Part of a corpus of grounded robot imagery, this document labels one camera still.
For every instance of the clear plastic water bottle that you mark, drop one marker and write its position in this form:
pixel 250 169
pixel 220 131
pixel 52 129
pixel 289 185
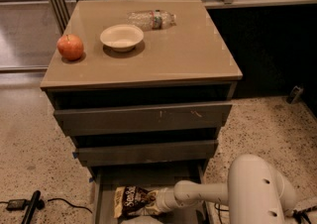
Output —
pixel 151 19

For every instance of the grey top drawer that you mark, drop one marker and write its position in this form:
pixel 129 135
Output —
pixel 149 118

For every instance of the grey drawer cabinet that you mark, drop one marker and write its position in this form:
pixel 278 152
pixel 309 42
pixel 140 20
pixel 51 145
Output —
pixel 186 63

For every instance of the white paper bowl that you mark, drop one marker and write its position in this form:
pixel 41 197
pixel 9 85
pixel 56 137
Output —
pixel 122 38

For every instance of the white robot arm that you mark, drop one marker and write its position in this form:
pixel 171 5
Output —
pixel 255 192

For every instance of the white power strip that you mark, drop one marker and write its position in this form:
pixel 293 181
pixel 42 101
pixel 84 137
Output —
pixel 308 206

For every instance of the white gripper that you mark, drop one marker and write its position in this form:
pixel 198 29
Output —
pixel 160 200

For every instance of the grey middle drawer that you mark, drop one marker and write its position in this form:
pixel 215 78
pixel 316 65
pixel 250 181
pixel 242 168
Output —
pixel 146 153

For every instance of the brown chip bag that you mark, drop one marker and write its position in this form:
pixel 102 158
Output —
pixel 135 201

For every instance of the black bar on floor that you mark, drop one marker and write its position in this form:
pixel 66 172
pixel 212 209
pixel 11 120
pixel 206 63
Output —
pixel 36 203

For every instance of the grey open bottom drawer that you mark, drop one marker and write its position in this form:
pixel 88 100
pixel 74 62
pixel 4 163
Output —
pixel 148 176

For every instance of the black power adapter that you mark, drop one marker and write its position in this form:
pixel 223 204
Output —
pixel 17 204

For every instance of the red apple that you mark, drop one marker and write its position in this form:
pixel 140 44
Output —
pixel 70 47

